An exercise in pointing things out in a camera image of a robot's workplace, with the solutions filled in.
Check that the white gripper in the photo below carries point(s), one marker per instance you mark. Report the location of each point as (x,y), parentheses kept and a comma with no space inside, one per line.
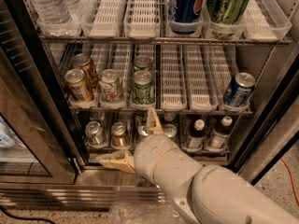
(148,154)

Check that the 7up can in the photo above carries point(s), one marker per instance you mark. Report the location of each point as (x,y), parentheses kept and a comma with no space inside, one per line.
(95,133)

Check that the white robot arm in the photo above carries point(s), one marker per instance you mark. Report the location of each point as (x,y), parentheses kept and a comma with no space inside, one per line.
(202,194)

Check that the silver slim can bottom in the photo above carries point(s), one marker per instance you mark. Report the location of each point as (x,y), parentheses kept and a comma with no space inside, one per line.
(142,130)

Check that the gold can bottom shelf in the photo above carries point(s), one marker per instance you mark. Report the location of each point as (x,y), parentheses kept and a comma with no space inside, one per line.
(119,135)

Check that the green can bottom shelf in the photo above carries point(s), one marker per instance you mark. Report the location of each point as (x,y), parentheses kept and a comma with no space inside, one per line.
(170,130)

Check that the green can shelf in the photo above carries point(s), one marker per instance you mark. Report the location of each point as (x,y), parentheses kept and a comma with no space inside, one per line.
(226,17)
(170,130)

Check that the green can middle front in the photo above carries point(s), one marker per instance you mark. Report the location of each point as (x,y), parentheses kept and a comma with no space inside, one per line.
(142,88)

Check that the white green patterned can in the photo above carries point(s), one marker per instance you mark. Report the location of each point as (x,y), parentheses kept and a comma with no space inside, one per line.
(111,86)

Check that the green can middle rear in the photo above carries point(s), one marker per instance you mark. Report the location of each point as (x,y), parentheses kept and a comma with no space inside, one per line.
(142,63)

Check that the gold can front left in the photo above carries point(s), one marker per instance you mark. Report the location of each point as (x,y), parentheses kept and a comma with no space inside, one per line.
(78,85)

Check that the stainless steel fridge cabinet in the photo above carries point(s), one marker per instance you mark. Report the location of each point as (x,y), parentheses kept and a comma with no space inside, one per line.
(188,77)

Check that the gold can rear left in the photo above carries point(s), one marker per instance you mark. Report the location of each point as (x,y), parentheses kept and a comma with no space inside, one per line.
(86,63)

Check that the glass fridge door left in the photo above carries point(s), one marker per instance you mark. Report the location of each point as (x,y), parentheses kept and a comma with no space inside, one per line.
(35,144)

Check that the blue can middle right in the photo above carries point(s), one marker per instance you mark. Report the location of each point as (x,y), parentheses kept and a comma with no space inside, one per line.
(239,89)

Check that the open fridge door right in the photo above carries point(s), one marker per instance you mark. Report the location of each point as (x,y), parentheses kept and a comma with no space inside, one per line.
(281,137)

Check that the blue Pepsi can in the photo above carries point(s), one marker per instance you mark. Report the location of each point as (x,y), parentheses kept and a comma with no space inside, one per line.
(183,15)

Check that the green can top shelf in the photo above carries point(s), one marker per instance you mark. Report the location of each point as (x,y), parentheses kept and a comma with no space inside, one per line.
(226,17)

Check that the brown bottle white cap left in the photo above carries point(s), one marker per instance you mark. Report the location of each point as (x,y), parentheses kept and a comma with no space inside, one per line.
(196,134)

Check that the brown bottle white cap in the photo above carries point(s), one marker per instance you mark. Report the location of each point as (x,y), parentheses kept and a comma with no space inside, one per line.
(196,134)
(220,133)

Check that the clear plastic bag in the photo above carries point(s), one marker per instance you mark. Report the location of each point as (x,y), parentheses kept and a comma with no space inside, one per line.
(144,213)

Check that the brown bottle white cap right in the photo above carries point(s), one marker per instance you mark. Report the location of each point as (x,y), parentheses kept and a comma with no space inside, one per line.
(220,133)

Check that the clear water bottle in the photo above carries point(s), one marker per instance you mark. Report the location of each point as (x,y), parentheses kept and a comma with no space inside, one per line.
(52,11)

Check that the middle wire shelf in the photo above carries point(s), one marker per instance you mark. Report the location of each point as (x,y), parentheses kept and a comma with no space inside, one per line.
(160,111)

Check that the wire shelf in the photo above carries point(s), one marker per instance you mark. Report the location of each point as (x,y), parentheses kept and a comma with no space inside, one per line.
(164,41)
(160,111)

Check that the top wire shelf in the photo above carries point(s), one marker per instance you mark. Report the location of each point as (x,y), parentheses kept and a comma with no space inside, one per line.
(164,41)

